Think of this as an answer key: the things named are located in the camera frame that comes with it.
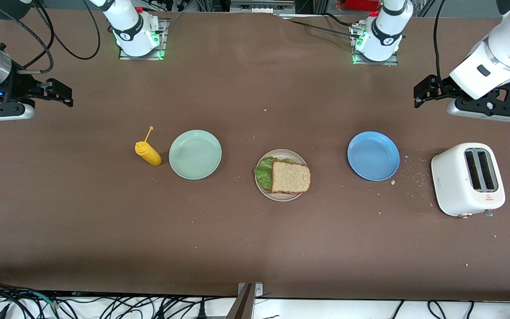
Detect black base cable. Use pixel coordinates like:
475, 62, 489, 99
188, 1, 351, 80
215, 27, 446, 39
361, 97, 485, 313
282, 13, 363, 39

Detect yellow mustard squeeze bottle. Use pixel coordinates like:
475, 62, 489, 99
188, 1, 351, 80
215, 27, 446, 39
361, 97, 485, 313
135, 126, 163, 167

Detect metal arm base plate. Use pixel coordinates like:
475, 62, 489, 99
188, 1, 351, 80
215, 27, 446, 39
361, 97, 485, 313
119, 19, 167, 61
352, 22, 399, 66

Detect brown bread slice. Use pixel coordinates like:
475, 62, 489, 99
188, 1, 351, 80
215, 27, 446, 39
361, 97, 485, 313
271, 161, 312, 195

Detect grey metal equipment frame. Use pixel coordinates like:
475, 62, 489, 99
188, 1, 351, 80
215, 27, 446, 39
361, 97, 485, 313
228, 0, 298, 14

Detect beige plate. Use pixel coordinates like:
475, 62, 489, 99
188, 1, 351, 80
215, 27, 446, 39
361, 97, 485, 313
255, 149, 310, 202

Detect green floor cable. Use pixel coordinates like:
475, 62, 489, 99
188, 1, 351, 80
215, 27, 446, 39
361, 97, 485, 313
25, 292, 61, 307

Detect green lettuce leaf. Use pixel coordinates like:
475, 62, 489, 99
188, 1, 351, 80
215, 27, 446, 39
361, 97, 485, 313
254, 156, 298, 192

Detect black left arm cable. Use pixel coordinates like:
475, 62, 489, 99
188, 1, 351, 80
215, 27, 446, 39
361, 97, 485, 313
433, 0, 448, 85

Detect aluminium camera post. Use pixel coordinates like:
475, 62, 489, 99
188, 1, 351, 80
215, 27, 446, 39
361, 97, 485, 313
226, 282, 264, 319

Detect white two-slot toaster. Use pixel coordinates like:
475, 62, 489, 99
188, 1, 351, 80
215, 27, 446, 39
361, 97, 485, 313
431, 142, 506, 218

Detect blue plate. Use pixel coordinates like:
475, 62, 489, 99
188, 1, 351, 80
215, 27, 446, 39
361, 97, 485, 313
347, 131, 400, 181

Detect red box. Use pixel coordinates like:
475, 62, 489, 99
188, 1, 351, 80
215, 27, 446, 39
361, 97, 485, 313
336, 0, 382, 12

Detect mint green plate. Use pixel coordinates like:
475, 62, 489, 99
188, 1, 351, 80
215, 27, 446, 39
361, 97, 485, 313
169, 129, 222, 180

